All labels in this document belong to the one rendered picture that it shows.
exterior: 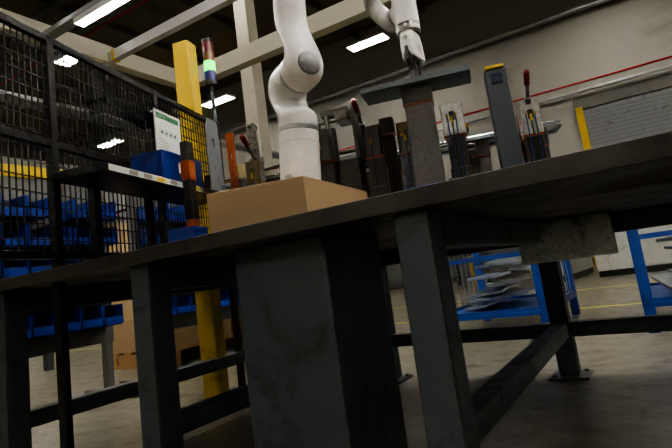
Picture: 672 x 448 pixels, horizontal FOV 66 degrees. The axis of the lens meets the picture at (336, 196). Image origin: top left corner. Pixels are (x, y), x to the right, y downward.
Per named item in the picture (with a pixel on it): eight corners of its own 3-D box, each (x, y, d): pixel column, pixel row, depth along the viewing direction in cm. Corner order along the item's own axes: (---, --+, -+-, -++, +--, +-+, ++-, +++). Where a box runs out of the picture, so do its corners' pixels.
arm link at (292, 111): (286, 125, 147) (283, 46, 151) (265, 143, 164) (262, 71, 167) (325, 129, 153) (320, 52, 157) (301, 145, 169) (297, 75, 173)
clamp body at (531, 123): (556, 204, 183) (536, 106, 188) (561, 201, 171) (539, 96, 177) (534, 208, 184) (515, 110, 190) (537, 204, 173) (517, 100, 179)
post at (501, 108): (531, 203, 168) (505, 74, 175) (533, 200, 161) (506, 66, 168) (506, 207, 170) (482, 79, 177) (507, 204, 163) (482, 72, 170)
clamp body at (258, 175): (275, 248, 208) (265, 162, 214) (265, 248, 198) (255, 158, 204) (260, 251, 210) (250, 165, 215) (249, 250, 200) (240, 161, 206)
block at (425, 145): (453, 215, 175) (431, 88, 182) (452, 213, 167) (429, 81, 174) (423, 220, 177) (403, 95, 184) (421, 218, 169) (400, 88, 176)
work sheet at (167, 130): (185, 178, 262) (179, 119, 267) (158, 170, 240) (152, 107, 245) (181, 178, 263) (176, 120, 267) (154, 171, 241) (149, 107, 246)
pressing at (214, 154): (225, 193, 239) (217, 122, 244) (212, 190, 228) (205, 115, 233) (223, 193, 239) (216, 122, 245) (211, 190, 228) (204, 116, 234)
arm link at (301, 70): (309, 102, 164) (331, 83, 150) (273, 99, 159) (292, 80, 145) (295, -44, 172) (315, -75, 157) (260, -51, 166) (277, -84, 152)
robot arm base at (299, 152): (307, 185, 139) (303, 119, 142) (255, 195, 150) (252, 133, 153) (346, 193, 155) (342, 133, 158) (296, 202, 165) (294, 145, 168)
